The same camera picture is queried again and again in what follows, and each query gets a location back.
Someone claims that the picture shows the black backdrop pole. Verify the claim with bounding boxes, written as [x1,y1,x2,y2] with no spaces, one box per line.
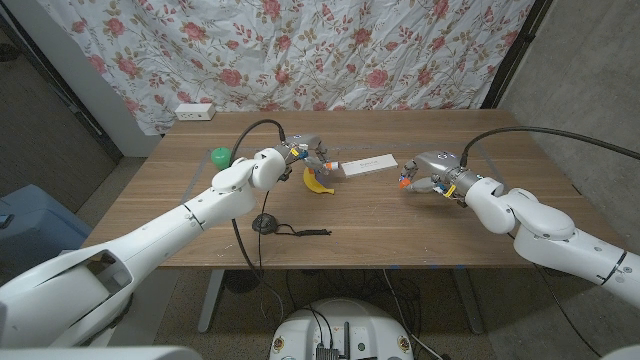
[481,0,554,110]

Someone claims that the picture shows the green toy apple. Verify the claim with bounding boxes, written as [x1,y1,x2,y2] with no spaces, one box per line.
[210,146,234,170]

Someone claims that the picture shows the yellow toy banana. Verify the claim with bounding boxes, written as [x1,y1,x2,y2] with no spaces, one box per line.
[302,166,336,196]

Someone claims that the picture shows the blue plastic bin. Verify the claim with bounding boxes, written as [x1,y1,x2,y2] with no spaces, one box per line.
[0,183,94,284]

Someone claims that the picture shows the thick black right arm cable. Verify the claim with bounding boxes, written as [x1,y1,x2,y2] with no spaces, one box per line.
[459,125,640,169]

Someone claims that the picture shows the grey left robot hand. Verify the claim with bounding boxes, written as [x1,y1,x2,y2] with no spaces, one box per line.
[279,132,332,176]

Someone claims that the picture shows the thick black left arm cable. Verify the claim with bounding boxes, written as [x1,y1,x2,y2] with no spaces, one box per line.
[229,118,286,161]

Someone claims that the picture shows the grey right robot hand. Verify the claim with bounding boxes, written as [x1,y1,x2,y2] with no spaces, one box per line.
[398,150,481,201]

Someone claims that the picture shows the white stylus pen box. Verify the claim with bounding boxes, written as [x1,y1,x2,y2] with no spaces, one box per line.
[340,153,400,179]

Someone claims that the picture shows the floral curtain backdrop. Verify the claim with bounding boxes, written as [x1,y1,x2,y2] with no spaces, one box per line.
[37,0,536,136]

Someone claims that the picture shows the white power strip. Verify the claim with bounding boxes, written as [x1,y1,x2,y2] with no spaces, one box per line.
[173,102,217,122]

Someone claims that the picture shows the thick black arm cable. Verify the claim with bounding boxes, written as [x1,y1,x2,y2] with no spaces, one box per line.
[459,125,640,169]
[229,118,286,161]

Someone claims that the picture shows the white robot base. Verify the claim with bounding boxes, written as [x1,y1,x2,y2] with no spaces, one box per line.
[268,298,415,360]

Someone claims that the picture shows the black round floor object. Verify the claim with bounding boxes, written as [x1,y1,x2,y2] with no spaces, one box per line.
[223,269,265,295]

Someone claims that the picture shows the grey table leg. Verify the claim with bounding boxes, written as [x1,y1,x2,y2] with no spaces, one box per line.
[197,268,225,335]
[452,268,485,335]

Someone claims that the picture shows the black stopwatch with lanyard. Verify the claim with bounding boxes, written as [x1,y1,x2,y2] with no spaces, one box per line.
[251,212,333,238]

